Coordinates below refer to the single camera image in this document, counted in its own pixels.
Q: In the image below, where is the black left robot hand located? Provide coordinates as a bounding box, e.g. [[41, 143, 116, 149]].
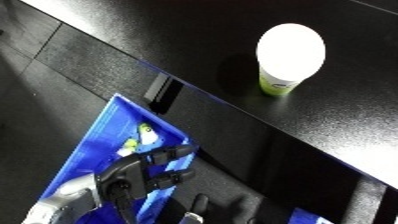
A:
[[94, 143, 199, 224]]

